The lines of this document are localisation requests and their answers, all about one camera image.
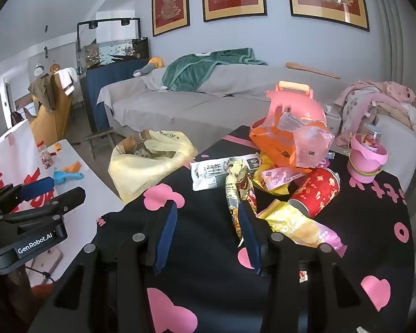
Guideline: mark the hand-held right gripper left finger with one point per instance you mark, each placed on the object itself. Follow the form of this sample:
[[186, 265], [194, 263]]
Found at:
[[166, 236]]

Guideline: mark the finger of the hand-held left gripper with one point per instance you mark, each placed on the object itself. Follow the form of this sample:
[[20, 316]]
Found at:
[[69, 197], [38, 185]]

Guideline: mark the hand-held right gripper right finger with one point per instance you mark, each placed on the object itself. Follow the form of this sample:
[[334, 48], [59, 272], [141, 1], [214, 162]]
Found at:
[[249, 236]]

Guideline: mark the yellow chip packet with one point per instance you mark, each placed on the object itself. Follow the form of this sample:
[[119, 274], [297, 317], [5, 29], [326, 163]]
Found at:
[[291, 223]]

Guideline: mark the brown gold cone wrapper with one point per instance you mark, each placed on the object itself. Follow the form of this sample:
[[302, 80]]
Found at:
[[234, 187]]

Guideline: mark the yellow plastic bag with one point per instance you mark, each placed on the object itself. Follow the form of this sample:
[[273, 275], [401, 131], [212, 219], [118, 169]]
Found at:
[[135, 177]]

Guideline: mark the blue toy shovel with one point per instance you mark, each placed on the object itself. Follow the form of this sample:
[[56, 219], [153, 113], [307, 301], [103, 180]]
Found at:
[[60, 177]]

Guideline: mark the small toy jar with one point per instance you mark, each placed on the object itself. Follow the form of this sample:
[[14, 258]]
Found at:
[[46, 158]]

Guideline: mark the orange toy piece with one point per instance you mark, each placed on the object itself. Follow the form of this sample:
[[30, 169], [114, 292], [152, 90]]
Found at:
[[72, 166]]

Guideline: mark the black pink printed tablecloth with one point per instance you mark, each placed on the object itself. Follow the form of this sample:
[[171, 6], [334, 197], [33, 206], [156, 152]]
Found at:
[[201, 215]]

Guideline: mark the pink phone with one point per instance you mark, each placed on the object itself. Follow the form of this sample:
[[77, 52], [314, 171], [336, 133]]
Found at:
[[48, 260]]

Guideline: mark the yellow snack packet red label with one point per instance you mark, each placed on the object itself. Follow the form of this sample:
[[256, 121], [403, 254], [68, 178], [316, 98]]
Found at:
[[258, 177]]

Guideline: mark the white snack packet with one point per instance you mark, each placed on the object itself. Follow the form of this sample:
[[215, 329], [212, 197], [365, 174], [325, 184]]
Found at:
[[208, 173]]

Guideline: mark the red paper cup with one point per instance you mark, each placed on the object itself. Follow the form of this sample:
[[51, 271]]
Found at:
[[315, 190]]

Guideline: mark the orange plastic bag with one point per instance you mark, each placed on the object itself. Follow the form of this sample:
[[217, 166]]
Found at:
[[274, 149]]

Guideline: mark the brown jacket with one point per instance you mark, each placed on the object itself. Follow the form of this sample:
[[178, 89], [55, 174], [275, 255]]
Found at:
[[43, 92]]

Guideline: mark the white towel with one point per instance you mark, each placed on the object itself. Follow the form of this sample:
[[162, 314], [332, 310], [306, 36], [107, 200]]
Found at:
[[67, 79]]

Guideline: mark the translucent pink plastic bag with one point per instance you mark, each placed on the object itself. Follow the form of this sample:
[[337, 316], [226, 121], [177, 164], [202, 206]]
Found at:
[[312, 142]]

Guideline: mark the grey covered sofa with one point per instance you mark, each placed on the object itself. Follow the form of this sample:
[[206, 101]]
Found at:
[[180, 104]]

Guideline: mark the pink toy bucket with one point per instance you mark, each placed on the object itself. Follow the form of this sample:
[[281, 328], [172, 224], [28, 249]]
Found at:
[[364, 163]]

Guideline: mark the pink toy carrier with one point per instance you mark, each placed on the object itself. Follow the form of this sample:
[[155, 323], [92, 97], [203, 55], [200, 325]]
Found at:
[[308, 107]]

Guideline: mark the grey box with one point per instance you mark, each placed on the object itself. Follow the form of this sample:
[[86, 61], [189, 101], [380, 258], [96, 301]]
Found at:
[[332, 119]]

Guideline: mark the grey orange plush duck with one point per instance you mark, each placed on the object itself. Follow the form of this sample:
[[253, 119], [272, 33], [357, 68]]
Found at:
[[149, 66]]

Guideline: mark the glass fish tank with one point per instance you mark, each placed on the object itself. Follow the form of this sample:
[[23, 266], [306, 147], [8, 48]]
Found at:
[[118, 50]]

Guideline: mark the clear plastic can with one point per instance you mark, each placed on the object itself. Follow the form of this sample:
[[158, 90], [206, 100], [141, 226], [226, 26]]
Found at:
[[371, 135]]

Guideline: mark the green blanket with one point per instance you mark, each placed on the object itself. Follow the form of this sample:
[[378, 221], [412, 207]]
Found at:
[[190, 69]]

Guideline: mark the wooden back scratcher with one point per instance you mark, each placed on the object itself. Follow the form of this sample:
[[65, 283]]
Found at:
[[308, 70]]

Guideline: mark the pile of pink clothes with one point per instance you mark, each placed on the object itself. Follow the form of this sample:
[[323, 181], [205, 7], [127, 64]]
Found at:
[[367, 100]]

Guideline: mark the narrow red framed picture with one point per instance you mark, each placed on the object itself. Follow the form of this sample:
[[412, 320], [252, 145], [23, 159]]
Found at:
[[170, 3]]

